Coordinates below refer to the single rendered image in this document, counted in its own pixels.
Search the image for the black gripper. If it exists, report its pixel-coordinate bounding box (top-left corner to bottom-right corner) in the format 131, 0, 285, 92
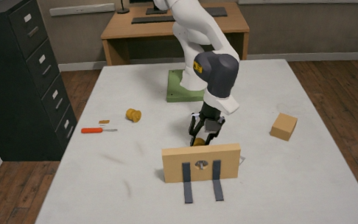
189, 101, 225, 147

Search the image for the tan cardboard box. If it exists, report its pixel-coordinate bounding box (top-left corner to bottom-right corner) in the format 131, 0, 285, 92
270, 113, 298, 141

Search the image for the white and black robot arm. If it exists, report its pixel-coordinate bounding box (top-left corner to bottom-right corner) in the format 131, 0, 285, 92
153, 0, 240, 115

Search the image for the orange-handled screwdriver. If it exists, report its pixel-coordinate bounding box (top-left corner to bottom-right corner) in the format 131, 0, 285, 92
81, 127, 103, 133

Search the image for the tan wooden board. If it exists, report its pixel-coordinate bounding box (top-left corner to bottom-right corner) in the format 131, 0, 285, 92
162, 143, 241, 183

